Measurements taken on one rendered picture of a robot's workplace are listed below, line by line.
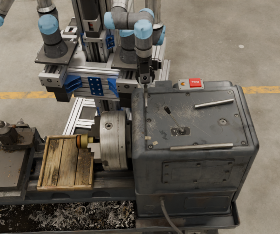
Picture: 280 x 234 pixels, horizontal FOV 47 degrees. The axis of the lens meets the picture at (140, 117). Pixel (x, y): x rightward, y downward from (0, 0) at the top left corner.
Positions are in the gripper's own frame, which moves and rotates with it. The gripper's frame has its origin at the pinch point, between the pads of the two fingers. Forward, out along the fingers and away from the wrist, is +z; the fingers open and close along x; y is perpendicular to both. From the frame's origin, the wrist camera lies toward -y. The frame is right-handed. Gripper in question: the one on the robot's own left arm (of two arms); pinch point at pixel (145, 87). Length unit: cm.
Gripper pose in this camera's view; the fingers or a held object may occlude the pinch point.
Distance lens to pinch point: 159.7
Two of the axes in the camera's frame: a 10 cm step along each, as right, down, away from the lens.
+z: 0.4, 6.3, 7.7
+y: -0.2, -7.7, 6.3
